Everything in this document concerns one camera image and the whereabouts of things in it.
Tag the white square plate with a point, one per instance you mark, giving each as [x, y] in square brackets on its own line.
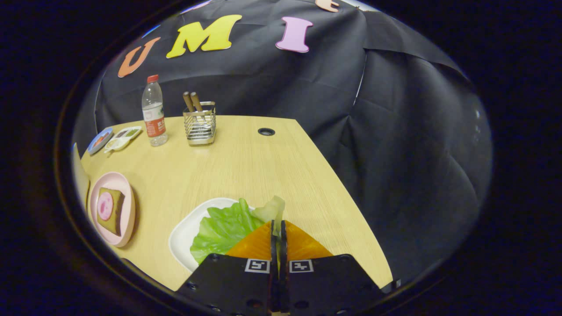
[184, 232]

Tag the blue round plate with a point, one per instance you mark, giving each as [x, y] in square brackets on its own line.
[96, 144]

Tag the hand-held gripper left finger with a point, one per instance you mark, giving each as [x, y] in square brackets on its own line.
[228, 285]

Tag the clear water bottle red cap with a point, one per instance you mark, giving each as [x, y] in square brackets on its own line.
[154, 118]

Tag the red and brown food slices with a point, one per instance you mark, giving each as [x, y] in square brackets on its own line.
[101, 139]

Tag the pink round plate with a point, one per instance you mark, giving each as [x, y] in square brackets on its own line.
[127, 210]

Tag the white toaster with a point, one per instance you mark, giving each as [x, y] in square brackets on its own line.
[81, 180]

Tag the brown bread slice under ham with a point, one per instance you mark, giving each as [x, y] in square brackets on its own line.
[117, 210]

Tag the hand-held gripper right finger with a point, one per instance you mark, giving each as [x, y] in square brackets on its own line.
[329, 285]

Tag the pink ham slice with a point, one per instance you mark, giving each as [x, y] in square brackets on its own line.
[105, 206]

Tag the white divided tray with grains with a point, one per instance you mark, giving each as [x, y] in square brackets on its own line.
[123, 138]

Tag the green lettuce leaf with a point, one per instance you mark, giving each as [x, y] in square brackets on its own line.
[224, 228]

